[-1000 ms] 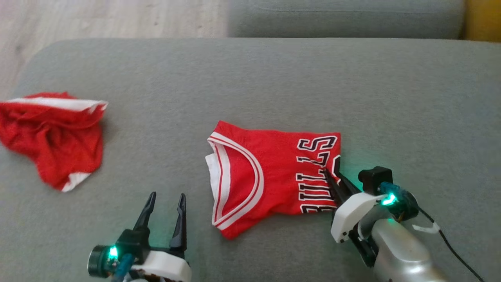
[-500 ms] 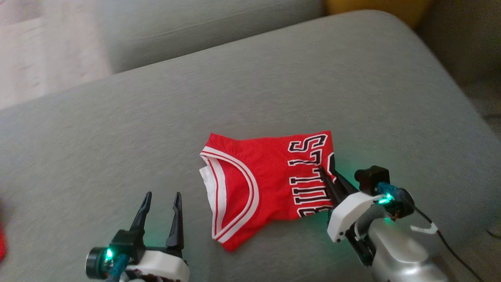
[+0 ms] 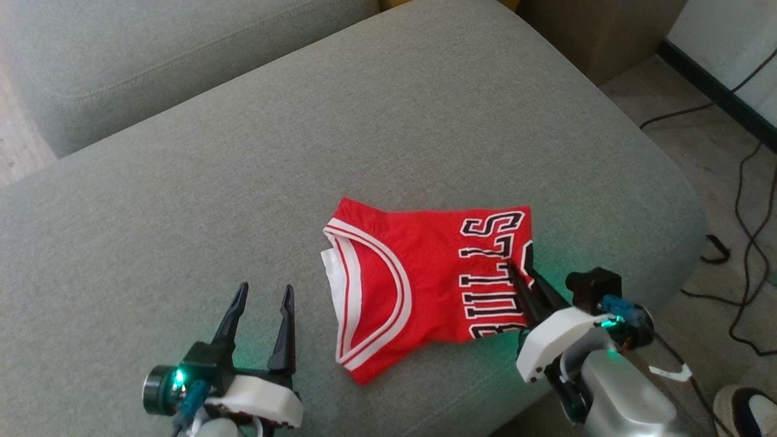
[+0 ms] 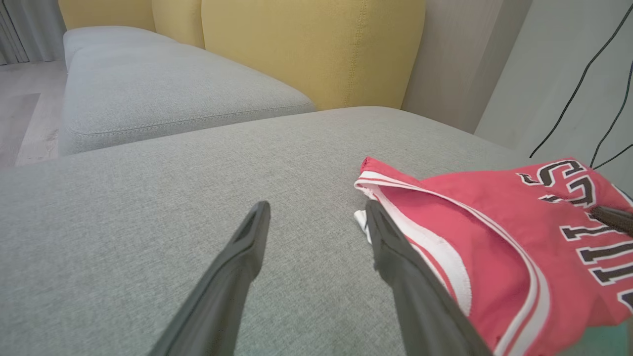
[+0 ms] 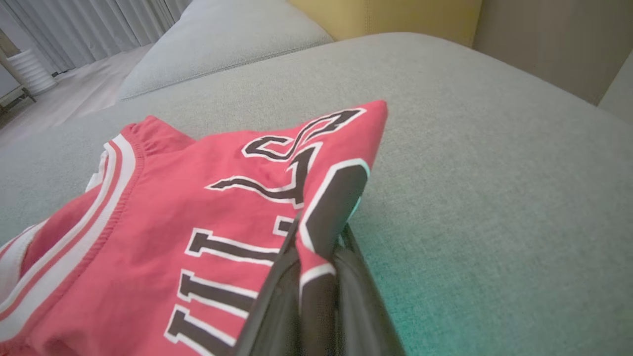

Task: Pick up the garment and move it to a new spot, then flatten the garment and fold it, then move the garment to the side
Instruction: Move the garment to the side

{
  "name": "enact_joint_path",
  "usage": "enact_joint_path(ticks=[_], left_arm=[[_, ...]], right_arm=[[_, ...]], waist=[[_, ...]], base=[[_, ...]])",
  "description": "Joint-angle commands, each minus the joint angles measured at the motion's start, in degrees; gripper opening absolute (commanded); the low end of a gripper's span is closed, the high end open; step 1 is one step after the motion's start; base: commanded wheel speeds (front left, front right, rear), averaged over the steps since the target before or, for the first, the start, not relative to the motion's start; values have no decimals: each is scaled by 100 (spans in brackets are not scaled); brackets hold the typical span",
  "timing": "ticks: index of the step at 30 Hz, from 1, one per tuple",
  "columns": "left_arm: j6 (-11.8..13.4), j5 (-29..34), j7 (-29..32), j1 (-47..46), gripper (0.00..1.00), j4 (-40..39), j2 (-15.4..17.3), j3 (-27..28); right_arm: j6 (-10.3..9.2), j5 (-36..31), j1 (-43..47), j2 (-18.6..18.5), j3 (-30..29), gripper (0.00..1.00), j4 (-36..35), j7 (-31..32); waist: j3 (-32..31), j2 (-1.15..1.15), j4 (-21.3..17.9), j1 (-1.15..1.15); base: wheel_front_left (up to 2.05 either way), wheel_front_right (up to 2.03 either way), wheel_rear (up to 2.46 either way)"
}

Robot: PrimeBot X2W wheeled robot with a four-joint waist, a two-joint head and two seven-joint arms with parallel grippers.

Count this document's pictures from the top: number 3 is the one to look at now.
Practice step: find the black baseboard strip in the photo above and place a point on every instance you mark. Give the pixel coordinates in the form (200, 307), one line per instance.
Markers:
(716, 91)

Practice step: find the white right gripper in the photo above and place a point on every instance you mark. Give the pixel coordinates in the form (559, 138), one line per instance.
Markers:
(552, 340)

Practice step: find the white and black shoe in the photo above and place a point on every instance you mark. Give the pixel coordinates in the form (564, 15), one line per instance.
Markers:
(746, 413)

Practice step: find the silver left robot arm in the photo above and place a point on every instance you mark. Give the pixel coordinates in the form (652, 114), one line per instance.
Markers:
(218, 430)

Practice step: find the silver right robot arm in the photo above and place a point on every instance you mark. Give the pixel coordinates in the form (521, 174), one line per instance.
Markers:
(625, 400)

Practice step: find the red and white basketball jersey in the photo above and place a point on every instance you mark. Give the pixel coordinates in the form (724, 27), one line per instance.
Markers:
(437, 273)

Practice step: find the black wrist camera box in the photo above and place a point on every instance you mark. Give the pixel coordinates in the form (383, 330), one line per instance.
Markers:
(203, 364)
(595, 288)

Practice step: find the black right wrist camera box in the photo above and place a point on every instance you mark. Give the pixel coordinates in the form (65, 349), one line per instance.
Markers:
(595, 288)

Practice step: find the brown wooden cabinet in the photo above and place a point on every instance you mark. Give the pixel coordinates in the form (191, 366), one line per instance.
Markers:
(601, 30)

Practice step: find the large grey sofa seat cushion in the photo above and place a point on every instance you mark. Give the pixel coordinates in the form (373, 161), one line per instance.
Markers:
(243, 182)

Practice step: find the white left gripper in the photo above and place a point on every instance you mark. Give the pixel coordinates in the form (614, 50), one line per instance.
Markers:
(261, 397)

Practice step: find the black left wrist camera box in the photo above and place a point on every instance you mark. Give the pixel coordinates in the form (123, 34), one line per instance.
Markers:
(203, 364)

